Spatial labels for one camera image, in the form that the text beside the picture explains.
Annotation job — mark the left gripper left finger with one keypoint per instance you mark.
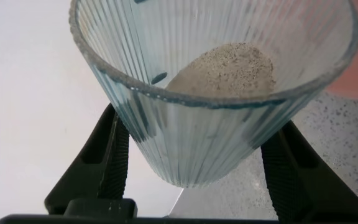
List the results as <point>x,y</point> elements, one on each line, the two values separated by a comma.
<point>104,168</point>

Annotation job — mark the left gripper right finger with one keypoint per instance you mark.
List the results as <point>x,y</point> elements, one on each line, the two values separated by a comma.
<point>297,180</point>

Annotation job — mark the ribbed clear glass cup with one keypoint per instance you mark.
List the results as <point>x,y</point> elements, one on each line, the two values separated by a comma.
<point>197,140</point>

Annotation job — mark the pale speckled powder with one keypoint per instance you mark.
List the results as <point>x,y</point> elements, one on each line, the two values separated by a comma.
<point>228,74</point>

